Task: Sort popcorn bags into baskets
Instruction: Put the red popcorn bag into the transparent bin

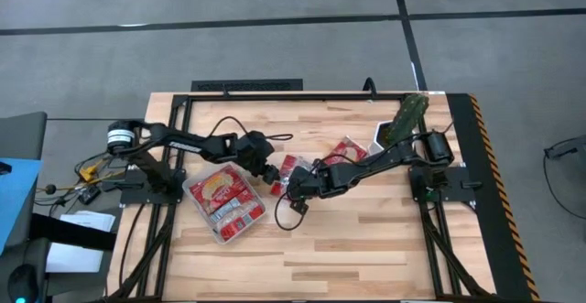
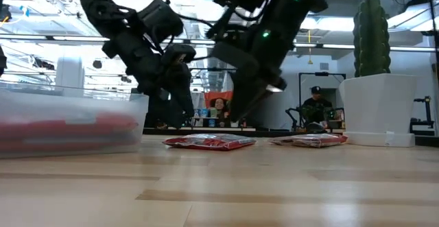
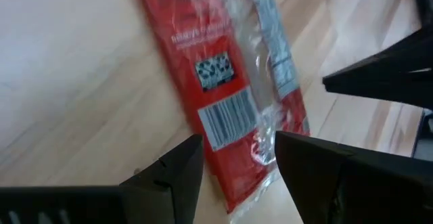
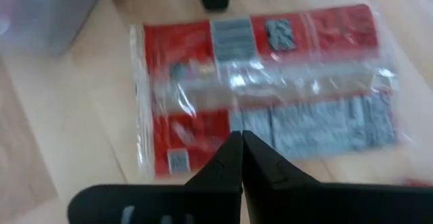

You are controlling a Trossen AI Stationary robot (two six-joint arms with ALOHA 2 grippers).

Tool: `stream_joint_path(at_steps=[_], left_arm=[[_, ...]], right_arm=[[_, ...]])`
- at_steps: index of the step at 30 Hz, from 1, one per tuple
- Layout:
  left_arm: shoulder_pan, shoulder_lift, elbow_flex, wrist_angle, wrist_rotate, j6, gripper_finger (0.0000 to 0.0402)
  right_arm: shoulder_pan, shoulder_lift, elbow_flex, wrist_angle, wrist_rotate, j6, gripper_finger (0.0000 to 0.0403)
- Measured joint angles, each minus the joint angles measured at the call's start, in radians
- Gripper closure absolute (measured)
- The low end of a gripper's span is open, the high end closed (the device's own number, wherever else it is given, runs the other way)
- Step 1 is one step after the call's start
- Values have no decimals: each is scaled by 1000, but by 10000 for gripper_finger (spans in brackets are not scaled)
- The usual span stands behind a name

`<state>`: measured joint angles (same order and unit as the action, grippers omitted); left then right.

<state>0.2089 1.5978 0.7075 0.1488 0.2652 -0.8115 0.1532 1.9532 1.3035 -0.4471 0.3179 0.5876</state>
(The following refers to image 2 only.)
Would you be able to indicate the red popcorn bag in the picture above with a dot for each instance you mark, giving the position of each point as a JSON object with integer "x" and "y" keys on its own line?
{"x": 209, "y": 142}
{"x": 68, "y": 124}
{"x": 312, "y": 140}

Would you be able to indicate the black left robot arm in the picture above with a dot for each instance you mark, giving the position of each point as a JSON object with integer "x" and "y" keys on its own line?
{"x": 97, "y": 5}

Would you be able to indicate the white planter pot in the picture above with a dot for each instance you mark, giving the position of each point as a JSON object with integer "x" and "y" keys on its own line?
{"x": 379, "y": 110}

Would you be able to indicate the green cactus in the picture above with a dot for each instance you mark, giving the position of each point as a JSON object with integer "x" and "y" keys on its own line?
{"x": 372, "y": 38}

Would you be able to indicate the translucent plastic bin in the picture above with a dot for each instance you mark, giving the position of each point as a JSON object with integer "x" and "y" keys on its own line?
{"x": 68, "y": 124}

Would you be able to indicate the black background robot arm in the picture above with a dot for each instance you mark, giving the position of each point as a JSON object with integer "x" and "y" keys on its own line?
{"x": 423, "y": 117}

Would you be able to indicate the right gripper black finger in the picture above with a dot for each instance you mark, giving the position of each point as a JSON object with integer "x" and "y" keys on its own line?
{"x": 243, "y": 100}

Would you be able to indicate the person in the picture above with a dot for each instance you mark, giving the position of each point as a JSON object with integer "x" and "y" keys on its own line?
{"x": 220, "y": 107}

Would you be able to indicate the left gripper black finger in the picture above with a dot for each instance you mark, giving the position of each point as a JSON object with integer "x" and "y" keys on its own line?
{"x": 157, "y": 112}
{"x": 181, "y": 90}

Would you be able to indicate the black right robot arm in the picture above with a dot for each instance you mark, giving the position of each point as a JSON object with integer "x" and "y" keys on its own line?
{"x": 291, "y": 11}

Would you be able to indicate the person wearing cap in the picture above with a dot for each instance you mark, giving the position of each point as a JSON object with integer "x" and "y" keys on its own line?
{"x": 316, "y": 103}

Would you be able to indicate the white cylindrical pillar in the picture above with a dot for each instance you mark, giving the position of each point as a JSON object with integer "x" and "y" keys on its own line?
{"x": 70, "y": 76}

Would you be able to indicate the black metal stand frame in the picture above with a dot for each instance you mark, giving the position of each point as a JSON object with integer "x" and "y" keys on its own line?
{"x": 322, "y": 73}

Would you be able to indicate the orange chair back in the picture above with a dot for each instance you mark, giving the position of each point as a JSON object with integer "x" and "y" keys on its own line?
{"x": 216, "y": 95}

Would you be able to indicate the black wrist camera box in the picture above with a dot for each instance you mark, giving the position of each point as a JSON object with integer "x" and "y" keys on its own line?
{"x": 159, "y": 19}

